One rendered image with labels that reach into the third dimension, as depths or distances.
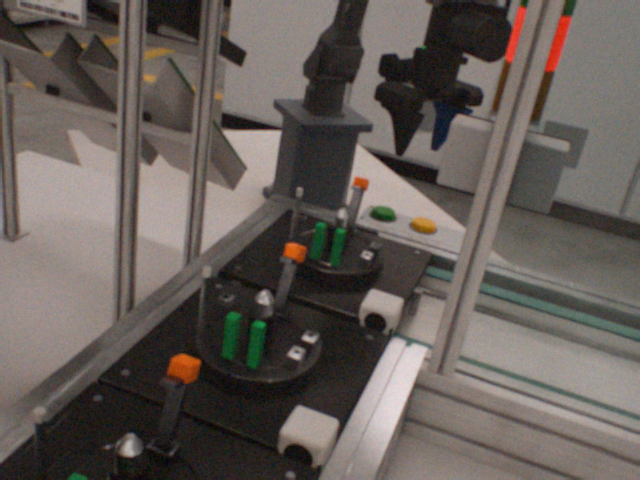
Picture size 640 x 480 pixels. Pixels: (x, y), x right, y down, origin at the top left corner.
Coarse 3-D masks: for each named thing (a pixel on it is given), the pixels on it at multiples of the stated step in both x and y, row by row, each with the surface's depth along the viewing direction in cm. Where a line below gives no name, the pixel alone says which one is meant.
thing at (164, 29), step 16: (96, 0) 87; (160, 0) 81; (176, 0) 83; (192, 0) 85; (160, 16) 82; (176, 16) 84; (192, 16) 86; (160, 32) 94; (176, 32) 89; (192, 32) 88; (224, 48) 94; (240, 48) 98; (240, 64) 99
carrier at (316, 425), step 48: (240, 288) 88; (144, 336) 76; (192, 336) 77; (240, 336) 75; (288, 336) 77; (336, 336) 82; (384, 336) 83; (144, 384) 69; (192, 384) 70; (240, 384) 70; (288, 384) 71; (336, 384) 74; (240, 432) 65; (288, 432) 63; (336, 432) 66
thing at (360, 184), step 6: (354, 180) 100; (360, 180) 100; (366, 180) 100; (354, 186) 98; (360, 186) 100; (366, 186) 100; (354, 192) 101; (360, 192) 100; (354, 198) 101; (360, 198) 100; (354, 204) 101; (348, 210) 101; (354, 210) 101; (348, 216) 101; (354, 216) 101; (348, 222) 101; (354, 222) 101
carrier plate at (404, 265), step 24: (288, 216) 109; (312, 216) 110; (264, 240) 101; (384, 240) 107; (240, 264) 93; (264, 264) 94; (384, 264) 100; (408, 264) 101; (264, 288) 89; (312, 288) 91; (336, 288) 92; (360, 288) 93; (384, 288) 94; (408, 288) 95; (336, 312) 87
